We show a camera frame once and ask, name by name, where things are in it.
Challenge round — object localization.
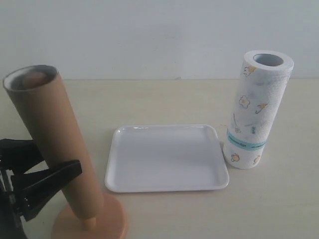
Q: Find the brown cardboard tube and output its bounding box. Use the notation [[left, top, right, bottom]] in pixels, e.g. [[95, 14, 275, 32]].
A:
[[3, 65, 104, 221]]

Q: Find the white plastic tray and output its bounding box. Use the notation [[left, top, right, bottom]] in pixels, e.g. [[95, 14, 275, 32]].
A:
[[104, 124, 229, 193]]

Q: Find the printed paper towel roll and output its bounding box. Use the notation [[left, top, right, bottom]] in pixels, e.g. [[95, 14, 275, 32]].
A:
[[223, 50, 294, 169]]

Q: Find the wooden paper towel holder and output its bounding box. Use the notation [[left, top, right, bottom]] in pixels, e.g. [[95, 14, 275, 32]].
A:
[[51, 192, 127, 239]]

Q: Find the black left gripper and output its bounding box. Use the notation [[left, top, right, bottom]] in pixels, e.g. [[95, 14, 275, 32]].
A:
[[0, 138, 82, 239]]

